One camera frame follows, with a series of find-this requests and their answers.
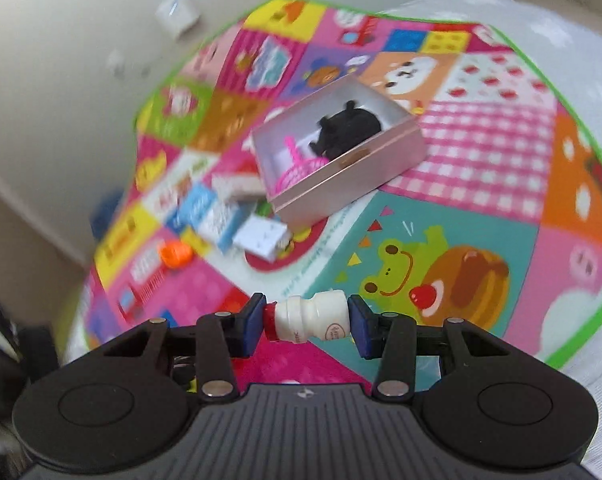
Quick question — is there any pink cardboard box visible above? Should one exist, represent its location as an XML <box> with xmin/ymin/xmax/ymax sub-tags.
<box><xmin>251</xmin><ymin>76</ymin><xmax>428</xmax><ymax>223</ymax></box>

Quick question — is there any colourful printed play mat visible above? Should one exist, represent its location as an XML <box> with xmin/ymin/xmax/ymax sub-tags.
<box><xmin>94</xmin><ymin>0</ymin><xmax>602</xmax><ymax>368</ymax></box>

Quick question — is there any black toy bear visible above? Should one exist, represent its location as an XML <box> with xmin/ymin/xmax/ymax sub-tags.
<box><xmin>308</xmin><ymin>101</ymin><xmax>384</xmax><ymax>159</ymax></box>

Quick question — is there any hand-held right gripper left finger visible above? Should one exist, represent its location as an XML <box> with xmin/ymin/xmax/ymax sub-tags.
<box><xmin>101</xmin><ymin>292</ymin><xmax>268</xmax><ymax>403</ymax></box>

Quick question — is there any white box with blue dots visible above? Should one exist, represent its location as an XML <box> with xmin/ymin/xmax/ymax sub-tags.
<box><xmin>232</xmin><ymin>215</ymin><xmax>290</xmax><ymax>262</ymax></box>

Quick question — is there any dark object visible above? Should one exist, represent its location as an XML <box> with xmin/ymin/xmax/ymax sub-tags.
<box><xmin>0</xmin><ymin>285</ymin><xmax>62</xmax><ymax>461</ymax></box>

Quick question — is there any blue crumpled object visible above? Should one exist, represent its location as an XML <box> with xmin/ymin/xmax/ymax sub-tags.
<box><xmin>90</xmin><ymin>187</ymin><xmax>127</xmax><ymax>241</ymax></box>

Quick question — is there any blue and white toy carton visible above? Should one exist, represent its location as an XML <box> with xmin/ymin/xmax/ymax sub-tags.
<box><xmin>168</xmin><ymin>182</ymin><xmax>218</xmax><ymax>233</ymax></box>
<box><xmin>201</xmin><ymin>202</ymin><xmax>248</xmax><ymax>254</ymax></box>

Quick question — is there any small white bottle red cap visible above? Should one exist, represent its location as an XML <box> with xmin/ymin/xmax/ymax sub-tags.
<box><xmin>263</xmin><ymin>294</ymin><xmax>354</xmax><ymax>344</ymax></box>

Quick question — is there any orange toy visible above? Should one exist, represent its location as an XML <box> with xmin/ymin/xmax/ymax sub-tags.
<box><xmin>158</xmin><ymin>240</ymin><xmax>192</xmax><ymax>271</ymax></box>

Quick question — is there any pink toy basket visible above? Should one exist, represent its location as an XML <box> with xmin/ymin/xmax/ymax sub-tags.
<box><xmin>273</xmin><ymin>135</ymin><xmax>330</xmax><ymax>196</ymax></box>

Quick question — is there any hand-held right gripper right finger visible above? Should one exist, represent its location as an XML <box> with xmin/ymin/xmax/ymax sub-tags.
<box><xmin>347</xmin><ymin>294</ymin><xmax>502</xmax><ymax>402</ymax></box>

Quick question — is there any white wall socket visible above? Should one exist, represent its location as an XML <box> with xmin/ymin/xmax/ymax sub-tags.
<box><xmin>156</xmin><ymin>0</ymin><xmax>201</xmax><ymax>36</ymax></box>

